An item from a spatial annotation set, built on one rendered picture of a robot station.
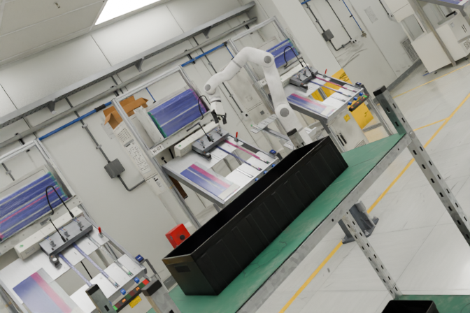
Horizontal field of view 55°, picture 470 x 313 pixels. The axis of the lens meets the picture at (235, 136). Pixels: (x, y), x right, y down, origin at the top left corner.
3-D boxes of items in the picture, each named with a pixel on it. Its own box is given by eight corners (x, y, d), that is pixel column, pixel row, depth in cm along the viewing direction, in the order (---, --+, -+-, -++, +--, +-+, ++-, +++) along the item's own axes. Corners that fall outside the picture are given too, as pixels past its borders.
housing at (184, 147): (219, 135, 422) (219, 124, 414) (182, 162, 394) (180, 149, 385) (214, 133, 427) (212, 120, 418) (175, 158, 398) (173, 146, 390)
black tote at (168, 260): (311, 178, 149) (293, 149, 148) (349, 166, 135) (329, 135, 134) (185, 295, 115) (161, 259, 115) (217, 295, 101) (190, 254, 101)
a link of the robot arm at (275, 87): (278, 122, 326) (278, 121, 342) (294, 117, 325) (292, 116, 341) (257, 56, 322) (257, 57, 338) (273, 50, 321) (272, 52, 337)
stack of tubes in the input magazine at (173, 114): (208, 111, 414) (191, 86, 413) (166, 137, 384) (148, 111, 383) (201, 115, 424) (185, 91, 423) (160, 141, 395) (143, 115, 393)
